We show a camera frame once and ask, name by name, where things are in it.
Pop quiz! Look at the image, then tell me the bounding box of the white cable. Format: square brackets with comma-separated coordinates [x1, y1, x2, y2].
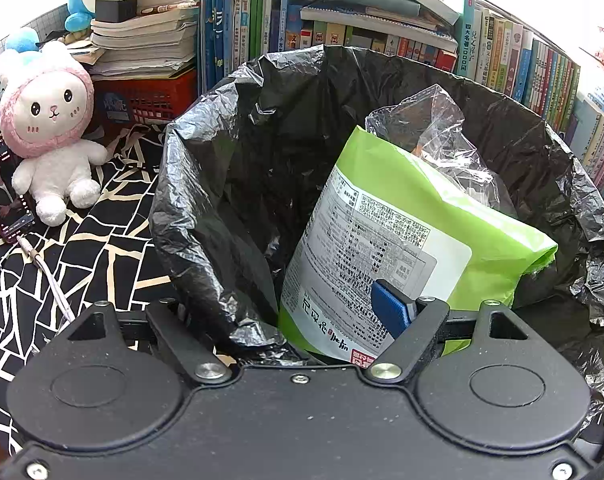
[16, 234, 78, 323]

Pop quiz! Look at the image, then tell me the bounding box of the stack of paper books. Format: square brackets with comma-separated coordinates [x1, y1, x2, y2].
[63, 0, 199, 79]

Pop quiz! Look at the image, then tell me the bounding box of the black trash bag bin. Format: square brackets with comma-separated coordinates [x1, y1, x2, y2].
[150, 47, 604, 424]

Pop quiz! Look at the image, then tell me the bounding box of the red plastic crate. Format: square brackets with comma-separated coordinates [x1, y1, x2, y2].
[93, 68, 199, 126]

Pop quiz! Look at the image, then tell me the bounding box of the dark photo card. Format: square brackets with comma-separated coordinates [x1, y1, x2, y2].
[0, 138, 35, 243]

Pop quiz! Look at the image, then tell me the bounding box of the clear plastic bag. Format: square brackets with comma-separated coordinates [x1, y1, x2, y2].
[365, 84, 517, 218]

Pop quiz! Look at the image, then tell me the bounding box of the black white patterned cloth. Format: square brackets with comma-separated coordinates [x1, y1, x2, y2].
[0, 127, 176, 455]

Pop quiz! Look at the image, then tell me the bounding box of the row of upright books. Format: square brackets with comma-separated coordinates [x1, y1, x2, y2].
[195, 0, 604, 201]

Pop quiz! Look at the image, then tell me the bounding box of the small black box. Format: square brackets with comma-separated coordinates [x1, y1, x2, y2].
[94, 0, 137, 23]

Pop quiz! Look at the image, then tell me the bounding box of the pink white bunny plush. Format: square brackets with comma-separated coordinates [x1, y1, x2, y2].
[0, 41, 108, 226]

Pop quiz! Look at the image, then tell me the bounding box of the green white snack bag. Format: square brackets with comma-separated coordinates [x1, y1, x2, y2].
[279, 128, 557, 367]

